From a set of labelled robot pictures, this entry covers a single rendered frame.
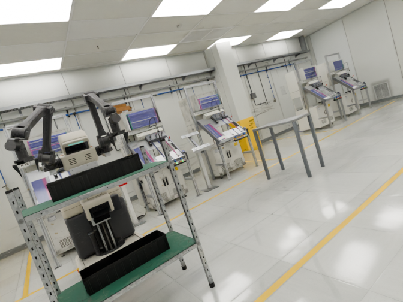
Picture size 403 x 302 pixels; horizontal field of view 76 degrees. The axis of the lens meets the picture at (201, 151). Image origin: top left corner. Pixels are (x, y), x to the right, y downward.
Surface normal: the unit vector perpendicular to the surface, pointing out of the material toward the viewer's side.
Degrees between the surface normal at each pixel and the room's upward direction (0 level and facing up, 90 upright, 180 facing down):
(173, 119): 90
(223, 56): 90
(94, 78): 90
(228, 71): 90
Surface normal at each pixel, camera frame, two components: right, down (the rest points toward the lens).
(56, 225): 0.53, -0.09
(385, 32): -0.79, 0.32
